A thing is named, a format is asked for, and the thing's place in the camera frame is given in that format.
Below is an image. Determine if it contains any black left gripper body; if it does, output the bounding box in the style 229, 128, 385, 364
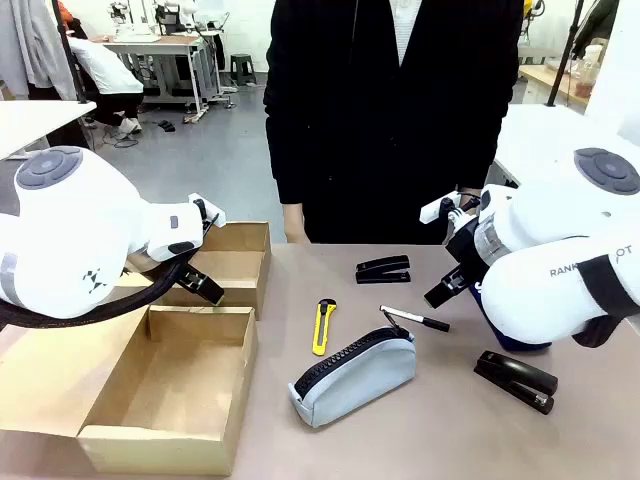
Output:
174, 263, 211, 293

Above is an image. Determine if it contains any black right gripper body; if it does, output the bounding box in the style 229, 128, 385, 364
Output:
444, 218, 485, 282

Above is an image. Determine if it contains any black and white marker pen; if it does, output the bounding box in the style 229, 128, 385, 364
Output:
379, 304, 451, 333

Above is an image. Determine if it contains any blue zippered pencil case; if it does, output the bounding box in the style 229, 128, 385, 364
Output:
468, 279, 554, 352

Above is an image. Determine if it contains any black stapler with metal end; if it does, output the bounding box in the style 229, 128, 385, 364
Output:
473, 349, 559, 416

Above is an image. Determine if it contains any yellow utility knife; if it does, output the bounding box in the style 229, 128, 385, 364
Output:
311, 298, 338, 357

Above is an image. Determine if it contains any grey zippered pencil case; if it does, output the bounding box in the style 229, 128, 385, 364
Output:
287, 324, 418, 429

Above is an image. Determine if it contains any right forearm in black sleeve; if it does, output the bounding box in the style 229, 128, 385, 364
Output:
263, 94, 307, 206

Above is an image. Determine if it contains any left forearm in black sleeve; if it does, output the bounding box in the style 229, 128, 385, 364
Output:
462, 94, 517, 194

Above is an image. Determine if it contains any open cardboard box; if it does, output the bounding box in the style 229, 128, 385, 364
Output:
113, 221, 273, 322
0, 303, 260, 477

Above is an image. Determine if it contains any person's right hand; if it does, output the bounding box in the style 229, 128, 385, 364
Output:
282, 201, 312, 246

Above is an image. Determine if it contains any person in black jacket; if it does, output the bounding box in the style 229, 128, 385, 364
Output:
263, 0, 524, 246

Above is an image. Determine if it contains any wooden side table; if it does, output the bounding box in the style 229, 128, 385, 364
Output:
518, 63, 594, 109

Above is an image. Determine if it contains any clear jar with brown contents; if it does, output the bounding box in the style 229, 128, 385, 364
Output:
573, 43, 605, 100

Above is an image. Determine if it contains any dark green plastic stool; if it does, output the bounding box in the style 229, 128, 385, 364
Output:
229, 53, 258, 87

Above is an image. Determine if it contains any black tripod pole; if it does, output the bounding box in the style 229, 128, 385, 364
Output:
546, 0, 586, 109
51, 0, 97, 105

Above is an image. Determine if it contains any background person in white top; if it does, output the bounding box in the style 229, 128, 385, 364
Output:
67, 37, 145, 140

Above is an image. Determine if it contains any white desk with white legs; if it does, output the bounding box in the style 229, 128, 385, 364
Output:
0, 99, 98, 162

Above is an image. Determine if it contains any dark hanging jacket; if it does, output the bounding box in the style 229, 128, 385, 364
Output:
571, 0, 620, 59

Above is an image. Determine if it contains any grey hanging jacket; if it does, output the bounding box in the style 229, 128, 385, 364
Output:
0, 0, 77, 102

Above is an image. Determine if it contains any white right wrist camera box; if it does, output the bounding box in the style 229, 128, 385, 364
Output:
418, 189, 462, 225

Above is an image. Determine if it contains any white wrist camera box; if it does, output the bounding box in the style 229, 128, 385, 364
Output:
418, 189, 462, 225
188, 193, 227, 229

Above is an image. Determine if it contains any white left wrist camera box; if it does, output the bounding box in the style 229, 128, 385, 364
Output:
188, 193, 227, 229

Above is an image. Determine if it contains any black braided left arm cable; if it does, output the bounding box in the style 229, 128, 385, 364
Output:
0, 249, 195, 330

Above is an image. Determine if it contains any wood-topped workbench with white frame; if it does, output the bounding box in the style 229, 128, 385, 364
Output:
102, 30, 224, 117

